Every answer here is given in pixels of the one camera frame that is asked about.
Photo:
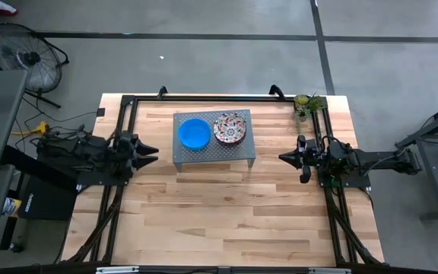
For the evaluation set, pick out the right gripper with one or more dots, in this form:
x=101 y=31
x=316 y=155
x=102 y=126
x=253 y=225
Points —
x=306 y=156

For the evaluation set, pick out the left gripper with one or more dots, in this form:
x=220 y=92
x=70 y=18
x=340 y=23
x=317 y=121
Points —
x=124 y=150

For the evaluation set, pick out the blue plastic bowl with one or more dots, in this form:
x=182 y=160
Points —
x=194 y=134

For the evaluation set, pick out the floral patterned ceramic bowl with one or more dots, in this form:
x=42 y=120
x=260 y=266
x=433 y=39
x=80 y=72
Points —
x=230 y=127

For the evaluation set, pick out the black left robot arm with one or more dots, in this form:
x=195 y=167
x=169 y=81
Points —
x=74 y=152

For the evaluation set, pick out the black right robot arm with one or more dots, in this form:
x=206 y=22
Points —
x=375 y=160

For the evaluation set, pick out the trailing green potted plant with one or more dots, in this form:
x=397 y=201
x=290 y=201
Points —
x=302 y=112

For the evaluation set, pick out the small black square tag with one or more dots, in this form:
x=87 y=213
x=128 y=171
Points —
x=100 y=112

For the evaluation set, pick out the grey perforated metal rack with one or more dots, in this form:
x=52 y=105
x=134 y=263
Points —
x=211 y=152

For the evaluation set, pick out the black storage box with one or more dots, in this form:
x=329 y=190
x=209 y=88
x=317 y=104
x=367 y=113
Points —
x=51 y=201

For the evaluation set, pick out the silver metal bar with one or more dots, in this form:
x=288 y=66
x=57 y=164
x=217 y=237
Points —
x=118 y=269
x=329 y=271

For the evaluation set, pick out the black metal stand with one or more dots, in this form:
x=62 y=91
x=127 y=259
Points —
x=433 y=175

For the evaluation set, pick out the yellow labelled bottle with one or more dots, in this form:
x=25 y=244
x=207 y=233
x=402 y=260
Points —
x=11 y=207

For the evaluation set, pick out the black floor fan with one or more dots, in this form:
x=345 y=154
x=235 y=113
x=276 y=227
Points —
x=32 y=58

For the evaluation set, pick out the person's foot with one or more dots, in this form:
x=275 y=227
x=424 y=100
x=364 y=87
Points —
x=4 y=7

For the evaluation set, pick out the black aluminium table frame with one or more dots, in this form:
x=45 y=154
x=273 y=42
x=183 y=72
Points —
x=223 y=99

